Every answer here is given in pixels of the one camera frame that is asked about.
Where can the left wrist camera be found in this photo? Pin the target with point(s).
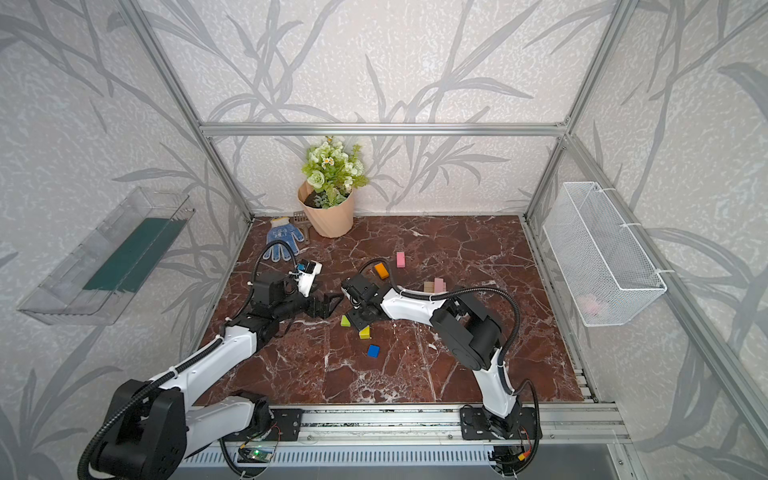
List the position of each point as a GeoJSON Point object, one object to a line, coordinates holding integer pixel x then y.
{"type": "Point", "coordinates": [306, 272]}

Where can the blue wood block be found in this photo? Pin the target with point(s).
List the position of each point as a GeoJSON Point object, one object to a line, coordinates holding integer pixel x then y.
{"type": "Point", "coordinates": [374, 351]}

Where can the left circuit board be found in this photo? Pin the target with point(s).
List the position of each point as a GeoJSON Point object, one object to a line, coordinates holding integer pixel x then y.
{"type": "Point", "coordinates": [259, 454]}

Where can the clear plastic wall shelf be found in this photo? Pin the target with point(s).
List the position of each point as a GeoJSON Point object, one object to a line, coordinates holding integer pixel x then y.
{"type": "Point", "coordinates": [96, 282]}

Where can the orange wood block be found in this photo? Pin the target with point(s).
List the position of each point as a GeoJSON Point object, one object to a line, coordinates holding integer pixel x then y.
{"type": "Point", "coordinates": [382, 271]}

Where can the pink object in basket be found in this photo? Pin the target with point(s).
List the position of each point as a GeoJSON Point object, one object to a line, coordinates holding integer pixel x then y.
{"type": "Point", "coordinates": [590, 306]}

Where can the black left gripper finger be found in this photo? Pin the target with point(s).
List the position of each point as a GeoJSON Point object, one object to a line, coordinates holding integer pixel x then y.
{"type": "Point", "coordinates": [320, 309]}
{"type": "Point", "coordinates": [329, 298]}

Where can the white wire mesh basket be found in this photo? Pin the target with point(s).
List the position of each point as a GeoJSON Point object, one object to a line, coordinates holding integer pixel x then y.
{"type": "Point", "coordinates": [598, 253]}

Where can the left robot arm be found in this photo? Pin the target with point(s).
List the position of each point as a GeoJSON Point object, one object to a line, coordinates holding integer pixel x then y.
{"type": "Point", "coordinates": [152, 426]}

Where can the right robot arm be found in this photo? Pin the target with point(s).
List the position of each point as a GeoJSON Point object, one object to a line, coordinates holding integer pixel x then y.
{"type": "Point", "coordinates": [472, 333]}

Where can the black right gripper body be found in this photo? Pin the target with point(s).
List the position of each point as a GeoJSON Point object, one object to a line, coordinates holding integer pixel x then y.
{"type": "Point", "coordinates": [359, 309]}

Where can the beige flower pot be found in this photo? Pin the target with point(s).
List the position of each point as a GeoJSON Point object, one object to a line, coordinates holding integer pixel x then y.
{"type": "Point", "coordinates": [333, 222]}

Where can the green white artificial flowers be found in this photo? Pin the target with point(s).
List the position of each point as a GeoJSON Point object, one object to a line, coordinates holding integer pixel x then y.
{"type": "Point", "coordinates": [333, 173]}

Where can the blue work glove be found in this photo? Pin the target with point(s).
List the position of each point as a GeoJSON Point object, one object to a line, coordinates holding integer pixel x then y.
{"type": "Point", "coordinates": [283, 240]}

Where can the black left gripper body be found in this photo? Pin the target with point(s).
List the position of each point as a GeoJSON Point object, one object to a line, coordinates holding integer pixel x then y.
{"type": "Point", "coordinates": [313, 303]}

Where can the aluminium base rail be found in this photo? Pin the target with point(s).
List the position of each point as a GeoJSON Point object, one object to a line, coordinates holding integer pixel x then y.
{"type": "Point", "coordinates": [436, 424]}

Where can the yellow wood block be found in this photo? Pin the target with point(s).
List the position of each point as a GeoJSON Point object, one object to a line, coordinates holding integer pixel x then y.
{"type": "Point", "coordinates": [365, 332]}

